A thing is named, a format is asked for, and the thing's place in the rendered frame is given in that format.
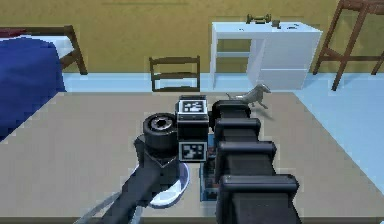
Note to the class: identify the dark brown wooden chair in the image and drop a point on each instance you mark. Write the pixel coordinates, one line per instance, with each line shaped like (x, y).
(175, 61)

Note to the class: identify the white desk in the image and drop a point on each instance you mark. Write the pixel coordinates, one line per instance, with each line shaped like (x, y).
(286, 53)

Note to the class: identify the grey horse statue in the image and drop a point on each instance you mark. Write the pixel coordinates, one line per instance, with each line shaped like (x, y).
(250, 96)

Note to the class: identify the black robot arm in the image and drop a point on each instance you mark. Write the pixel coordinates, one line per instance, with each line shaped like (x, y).
(253, 173)

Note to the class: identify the small dark flat object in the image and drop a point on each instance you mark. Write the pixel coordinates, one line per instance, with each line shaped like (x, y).
(293, 27)

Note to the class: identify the dark red pillow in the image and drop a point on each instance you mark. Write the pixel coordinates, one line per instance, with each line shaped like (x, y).
(11, 32)

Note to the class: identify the small grey box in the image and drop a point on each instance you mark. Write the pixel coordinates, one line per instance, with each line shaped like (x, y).
(276, 23)

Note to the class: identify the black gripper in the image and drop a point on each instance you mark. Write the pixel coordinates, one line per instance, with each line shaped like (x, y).
(159, 156)

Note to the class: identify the bed with blue blanket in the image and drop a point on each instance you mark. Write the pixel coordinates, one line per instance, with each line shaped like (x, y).
(26, 76)

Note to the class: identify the olive dumbbell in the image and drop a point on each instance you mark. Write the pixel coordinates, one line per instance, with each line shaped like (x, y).
(258, 18)

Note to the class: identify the white bowl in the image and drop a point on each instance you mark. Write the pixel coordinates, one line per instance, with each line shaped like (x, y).
(180, 185)

